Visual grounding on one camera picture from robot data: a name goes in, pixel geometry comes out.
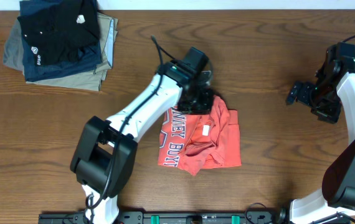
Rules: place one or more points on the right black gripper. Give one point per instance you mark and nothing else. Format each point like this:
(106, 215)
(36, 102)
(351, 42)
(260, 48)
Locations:
(329, 114)

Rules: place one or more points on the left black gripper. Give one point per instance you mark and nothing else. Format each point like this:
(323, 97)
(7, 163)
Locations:
(206, 109)

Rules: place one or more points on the red t-shirt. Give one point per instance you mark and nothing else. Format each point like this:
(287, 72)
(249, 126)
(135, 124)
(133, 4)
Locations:
(195, 142)

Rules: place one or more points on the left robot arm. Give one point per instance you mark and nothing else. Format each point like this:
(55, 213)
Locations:
(105, 154)

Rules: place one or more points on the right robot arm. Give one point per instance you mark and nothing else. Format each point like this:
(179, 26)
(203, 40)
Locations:
(334, 202)

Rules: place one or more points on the navy folded shirt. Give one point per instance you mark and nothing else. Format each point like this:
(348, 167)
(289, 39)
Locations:
(90, 57)

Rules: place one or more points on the khaki folded garment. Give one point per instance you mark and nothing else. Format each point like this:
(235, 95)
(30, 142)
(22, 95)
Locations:
(92, 79)

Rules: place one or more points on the black folded polo shirt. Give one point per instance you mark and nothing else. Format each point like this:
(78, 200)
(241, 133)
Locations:
(57, 31)

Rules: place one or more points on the grey folded garment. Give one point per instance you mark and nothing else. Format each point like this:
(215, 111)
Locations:
(13, 49)

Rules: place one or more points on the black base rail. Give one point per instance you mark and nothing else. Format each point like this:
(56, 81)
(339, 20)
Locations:
(252, 216)

